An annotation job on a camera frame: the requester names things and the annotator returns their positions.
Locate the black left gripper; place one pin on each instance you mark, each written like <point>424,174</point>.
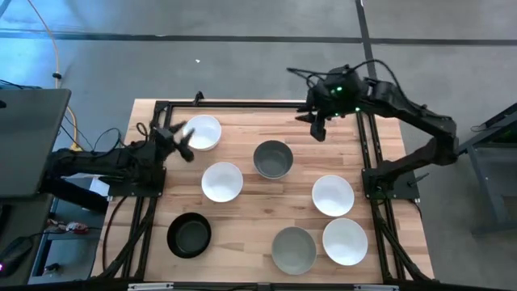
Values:
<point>163,139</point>

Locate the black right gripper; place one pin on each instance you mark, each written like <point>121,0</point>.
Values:
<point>335,95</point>

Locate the white bowl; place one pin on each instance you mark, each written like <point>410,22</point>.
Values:
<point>206,133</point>
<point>333,195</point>
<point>345,241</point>
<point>222,182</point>

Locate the dark grey bowl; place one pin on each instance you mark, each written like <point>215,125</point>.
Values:
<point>273,159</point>

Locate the black bowl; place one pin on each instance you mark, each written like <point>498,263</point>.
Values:
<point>189,235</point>

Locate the light grey bowl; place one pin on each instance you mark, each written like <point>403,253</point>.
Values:
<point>294,250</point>

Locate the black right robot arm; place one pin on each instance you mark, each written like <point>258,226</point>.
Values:
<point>420,117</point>

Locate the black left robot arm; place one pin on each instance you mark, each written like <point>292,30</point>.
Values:
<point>101,161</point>

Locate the black table clamp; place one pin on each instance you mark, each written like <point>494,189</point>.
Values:
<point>198,97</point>

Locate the white paper sheet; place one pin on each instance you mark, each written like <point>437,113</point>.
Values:
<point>99,188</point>

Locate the black desk crossbar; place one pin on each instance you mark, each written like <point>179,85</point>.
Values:
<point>72,194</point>

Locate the red and white connector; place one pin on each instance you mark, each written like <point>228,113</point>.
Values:
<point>76,227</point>

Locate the dark grey desk top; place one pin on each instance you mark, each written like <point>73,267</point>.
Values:
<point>32,141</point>

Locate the dark grey side table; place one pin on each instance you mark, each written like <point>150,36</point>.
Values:
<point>24,214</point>

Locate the dark metal workstation stand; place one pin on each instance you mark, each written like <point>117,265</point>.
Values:
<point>507,121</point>

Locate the black computer mouse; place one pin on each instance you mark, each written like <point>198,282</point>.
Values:
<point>14,254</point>

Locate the black aluminium frame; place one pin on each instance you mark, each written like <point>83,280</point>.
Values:
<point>242,104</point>

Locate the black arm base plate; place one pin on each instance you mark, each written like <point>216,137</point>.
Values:
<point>133,191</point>
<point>402,190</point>

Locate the silver metal bracket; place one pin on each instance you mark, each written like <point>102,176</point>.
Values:
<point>150,287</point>
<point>375,288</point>

